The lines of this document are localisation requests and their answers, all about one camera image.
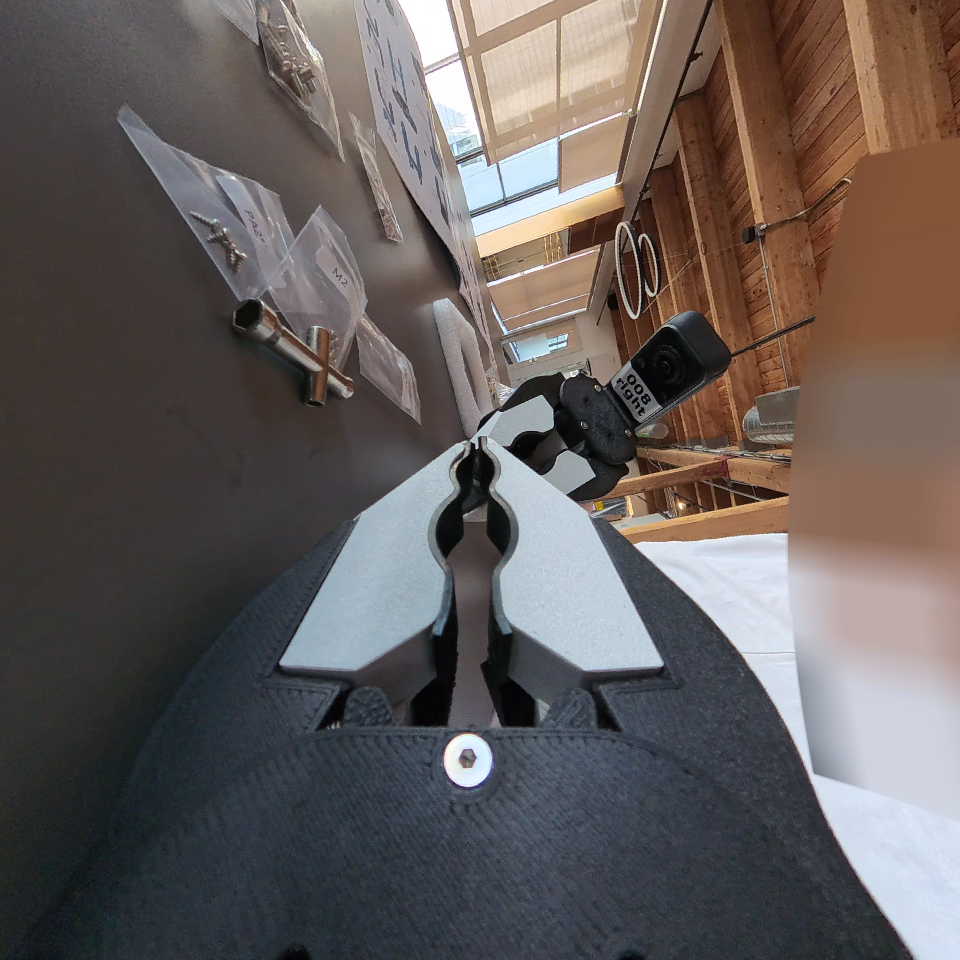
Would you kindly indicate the clear bag of silver screws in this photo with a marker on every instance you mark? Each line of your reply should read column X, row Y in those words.
column 292, row 60

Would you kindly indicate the clear bag of small nuts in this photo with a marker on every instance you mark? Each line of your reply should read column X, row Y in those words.
column 322, row 277

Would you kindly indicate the narrow clear plastic bag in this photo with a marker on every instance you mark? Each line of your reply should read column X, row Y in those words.
column 379, row 180

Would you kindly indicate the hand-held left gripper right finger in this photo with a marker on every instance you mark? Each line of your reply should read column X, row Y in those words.
column 577, row 600

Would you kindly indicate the white foam block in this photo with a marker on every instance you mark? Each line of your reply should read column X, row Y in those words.
column 457, row 360

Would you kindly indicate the printed instruction sheet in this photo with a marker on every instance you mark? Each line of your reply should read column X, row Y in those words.
column 405, row 112

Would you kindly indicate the silver cross wrench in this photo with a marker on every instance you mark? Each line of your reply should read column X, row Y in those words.
column 300, row 352

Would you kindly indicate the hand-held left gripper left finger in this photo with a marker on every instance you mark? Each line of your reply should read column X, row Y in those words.
column 375, row 592

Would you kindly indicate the tall window with blinds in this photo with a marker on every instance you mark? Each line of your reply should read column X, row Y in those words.
column 540, row 90

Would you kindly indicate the clear bag of pointed screws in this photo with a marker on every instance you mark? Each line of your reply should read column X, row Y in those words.
column 195, row 202

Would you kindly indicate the flat clear labelled bag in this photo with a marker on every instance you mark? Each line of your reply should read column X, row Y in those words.
column 390, row 367

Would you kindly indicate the wooden railing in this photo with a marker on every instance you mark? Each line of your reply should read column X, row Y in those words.
column 712, row 517

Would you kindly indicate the metal conduit pipe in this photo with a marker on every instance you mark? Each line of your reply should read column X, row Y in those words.
column 765, row 225

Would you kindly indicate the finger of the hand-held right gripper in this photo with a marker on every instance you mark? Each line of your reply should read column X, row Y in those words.
column 525, row 420
column 566, row 465

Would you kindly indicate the metal air duct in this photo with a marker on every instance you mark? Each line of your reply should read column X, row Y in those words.
column 772, row 416

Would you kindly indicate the dark metal tie rod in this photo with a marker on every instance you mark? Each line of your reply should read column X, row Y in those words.
column 772, row 336

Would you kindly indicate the dark grey desk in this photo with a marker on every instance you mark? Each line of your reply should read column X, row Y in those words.
column 112, row 450

